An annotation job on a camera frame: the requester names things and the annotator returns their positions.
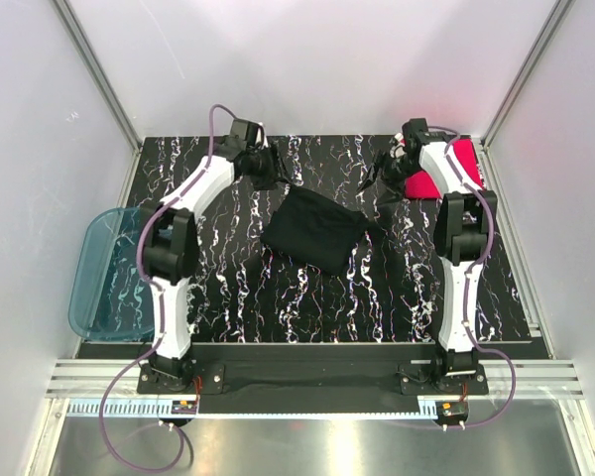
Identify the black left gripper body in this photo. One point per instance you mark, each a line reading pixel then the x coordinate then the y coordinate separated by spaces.
pixel 262 168

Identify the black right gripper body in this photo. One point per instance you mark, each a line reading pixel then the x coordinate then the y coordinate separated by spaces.
pixel 394 175

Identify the black t shirt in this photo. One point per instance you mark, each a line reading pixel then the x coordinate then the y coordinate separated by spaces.
pixel 315 230

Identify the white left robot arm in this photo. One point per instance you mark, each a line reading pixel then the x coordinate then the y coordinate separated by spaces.
pixel 168 249

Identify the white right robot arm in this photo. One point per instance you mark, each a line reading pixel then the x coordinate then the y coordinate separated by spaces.
pixel 463 238

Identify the folded red t shirt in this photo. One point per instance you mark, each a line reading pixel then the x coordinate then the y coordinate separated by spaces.
pixel 442 172

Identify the blue transparent plastic bin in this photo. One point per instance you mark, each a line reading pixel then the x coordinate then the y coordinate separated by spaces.
pixel 109 300

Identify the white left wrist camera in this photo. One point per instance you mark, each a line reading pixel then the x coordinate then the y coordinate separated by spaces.
pixel 261 137

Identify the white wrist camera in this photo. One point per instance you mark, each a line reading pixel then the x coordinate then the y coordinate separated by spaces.
pixel 261 137
pixel 398 146

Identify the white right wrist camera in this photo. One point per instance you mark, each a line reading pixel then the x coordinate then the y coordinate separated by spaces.
pixel 398 146

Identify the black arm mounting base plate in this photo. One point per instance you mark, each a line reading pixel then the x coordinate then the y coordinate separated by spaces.
pixel 401 353

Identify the aluminium frame rail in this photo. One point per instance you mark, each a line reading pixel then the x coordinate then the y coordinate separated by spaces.
pixel 547 379

